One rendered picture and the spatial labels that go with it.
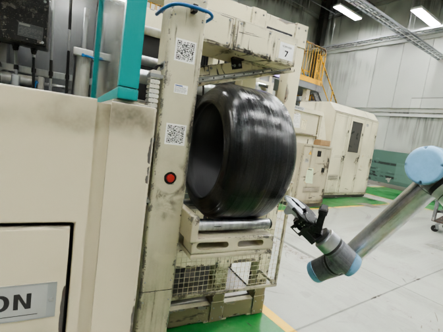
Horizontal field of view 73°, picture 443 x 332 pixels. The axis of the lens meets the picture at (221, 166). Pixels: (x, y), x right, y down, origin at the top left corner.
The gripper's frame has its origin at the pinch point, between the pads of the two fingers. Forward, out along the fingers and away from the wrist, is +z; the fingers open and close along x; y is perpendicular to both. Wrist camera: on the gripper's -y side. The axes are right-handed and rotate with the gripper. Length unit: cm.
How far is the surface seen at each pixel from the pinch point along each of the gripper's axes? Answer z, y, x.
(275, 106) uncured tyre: 27.7, -20.4, 6.8
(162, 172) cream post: 40.0, 14.5, -24.2
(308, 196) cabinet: -104, 223, 429
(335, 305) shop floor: -108, 98, 93
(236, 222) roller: 7.5, 17.1, -12.6
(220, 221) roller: 12.4, 18.2, -17.3
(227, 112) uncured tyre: 37.7, -12.2, -7.8
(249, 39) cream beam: 62, -22, 43
